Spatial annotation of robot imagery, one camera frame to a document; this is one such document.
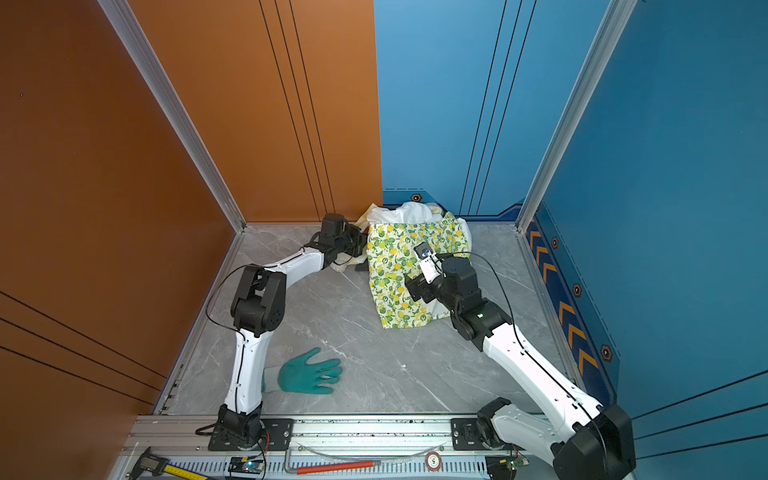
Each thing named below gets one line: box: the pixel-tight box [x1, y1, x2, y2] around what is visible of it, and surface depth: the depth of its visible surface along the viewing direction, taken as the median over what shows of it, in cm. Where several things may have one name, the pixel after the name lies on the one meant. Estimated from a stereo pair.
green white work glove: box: [262, 347, 343, 394], surface depth 83 cm
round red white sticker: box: [425, 452, 443, 473], surface depth 71 cm
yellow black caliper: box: [129, 446, 211, 480], surface depth 71 cm
